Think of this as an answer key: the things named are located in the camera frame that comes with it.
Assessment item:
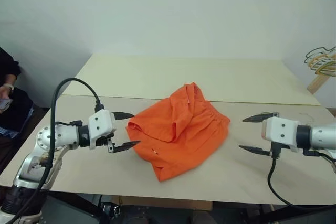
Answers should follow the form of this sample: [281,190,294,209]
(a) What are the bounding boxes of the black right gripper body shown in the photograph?
[261,112,279,157]

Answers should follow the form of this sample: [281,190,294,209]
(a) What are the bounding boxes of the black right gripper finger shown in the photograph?
[238,145,271,156]
[242,113,274,123]

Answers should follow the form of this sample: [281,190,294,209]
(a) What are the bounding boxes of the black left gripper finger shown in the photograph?
[112,140,141,154]
[113,112,135,121]

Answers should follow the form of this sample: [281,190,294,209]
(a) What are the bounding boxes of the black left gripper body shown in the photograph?
[94,133,117,154]

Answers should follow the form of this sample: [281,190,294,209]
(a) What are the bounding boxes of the orange shorts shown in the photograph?
[125,82,232,183]

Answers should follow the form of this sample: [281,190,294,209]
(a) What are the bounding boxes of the white smartphone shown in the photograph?
[0,98,13,111]

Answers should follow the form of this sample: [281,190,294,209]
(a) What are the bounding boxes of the bystander bare hand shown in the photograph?
[0,84,13,102]

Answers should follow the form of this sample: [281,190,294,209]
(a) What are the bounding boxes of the thin thread scrap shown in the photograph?
[300,112,316,124]

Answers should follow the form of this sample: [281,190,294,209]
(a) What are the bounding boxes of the bundle of clothes hangers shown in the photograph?
[306,72,334,94]

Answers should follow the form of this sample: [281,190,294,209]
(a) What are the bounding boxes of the black device under table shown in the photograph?
[99,202,122,224]

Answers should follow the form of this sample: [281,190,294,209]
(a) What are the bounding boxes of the brown cardboard under table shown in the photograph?
[118,195,214,211]

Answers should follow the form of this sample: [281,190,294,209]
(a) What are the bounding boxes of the bundle of coloured hangers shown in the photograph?
[304,46,336,64]

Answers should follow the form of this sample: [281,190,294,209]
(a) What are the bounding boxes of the dark rounded brown shape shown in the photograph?
[193,209,219,224]

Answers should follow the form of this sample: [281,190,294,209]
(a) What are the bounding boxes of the seated person in dark clothes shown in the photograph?
[0,47,35,137]

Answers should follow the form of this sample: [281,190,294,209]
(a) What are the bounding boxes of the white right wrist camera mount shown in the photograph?
[261,116,300,153]

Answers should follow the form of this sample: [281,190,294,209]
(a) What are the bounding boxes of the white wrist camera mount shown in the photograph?
[261,116,300,153]
[88,110,117,150]

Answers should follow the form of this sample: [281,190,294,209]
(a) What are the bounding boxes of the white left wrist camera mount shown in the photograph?
[88,110,117,150]

